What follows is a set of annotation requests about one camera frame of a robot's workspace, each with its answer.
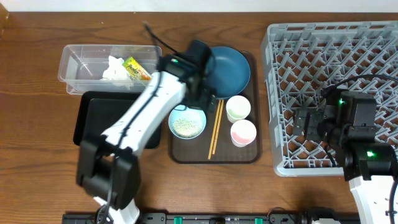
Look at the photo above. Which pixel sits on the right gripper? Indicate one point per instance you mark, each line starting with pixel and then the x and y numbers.
pixel 314 117

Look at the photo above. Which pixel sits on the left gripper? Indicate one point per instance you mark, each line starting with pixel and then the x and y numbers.
pixel 203 101

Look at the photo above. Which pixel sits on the dark blue plate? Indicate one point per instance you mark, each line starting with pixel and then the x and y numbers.
pixel 228 72

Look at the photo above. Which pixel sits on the light blue bowl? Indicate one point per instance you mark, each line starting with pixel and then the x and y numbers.
pixel 182 111

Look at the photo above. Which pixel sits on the white cup green inside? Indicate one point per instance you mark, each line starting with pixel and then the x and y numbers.
pixel 237 107

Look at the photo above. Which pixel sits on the white cup pink inside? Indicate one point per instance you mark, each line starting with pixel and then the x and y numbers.
pixel 243 132

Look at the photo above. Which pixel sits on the yellow snack wrapper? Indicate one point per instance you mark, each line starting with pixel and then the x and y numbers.
pixel 136 71

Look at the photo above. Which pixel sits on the white tissue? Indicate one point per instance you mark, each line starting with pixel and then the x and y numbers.
pixel 117 73

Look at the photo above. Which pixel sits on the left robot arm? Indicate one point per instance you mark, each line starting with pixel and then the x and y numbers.
pixel 108 164

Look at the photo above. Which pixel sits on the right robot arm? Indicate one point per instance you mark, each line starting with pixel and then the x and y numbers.
pixel 346 124

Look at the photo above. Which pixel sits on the grey dishwasher rack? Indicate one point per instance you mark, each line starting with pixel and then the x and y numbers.
pixel 301 59

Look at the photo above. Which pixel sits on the clear plastic waste bin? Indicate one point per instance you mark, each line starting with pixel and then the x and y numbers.
pixel 82 66

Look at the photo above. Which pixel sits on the wooden chopstick left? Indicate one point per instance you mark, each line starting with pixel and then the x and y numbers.
pixel 215 128

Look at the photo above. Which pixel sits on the wooden chopstick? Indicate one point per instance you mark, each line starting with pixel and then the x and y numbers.
pixel 215 128
pixel 216 140

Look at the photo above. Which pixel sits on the wooden chopstick right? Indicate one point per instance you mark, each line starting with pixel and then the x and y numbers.
pixel 216 140

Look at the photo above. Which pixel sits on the brown serving tray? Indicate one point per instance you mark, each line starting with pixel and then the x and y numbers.
pixel 197 150

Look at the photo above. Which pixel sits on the black plastic tray bin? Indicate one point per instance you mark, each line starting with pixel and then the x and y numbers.
pixel 99 110

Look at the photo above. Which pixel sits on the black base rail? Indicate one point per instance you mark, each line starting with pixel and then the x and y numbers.
pixel 161 218

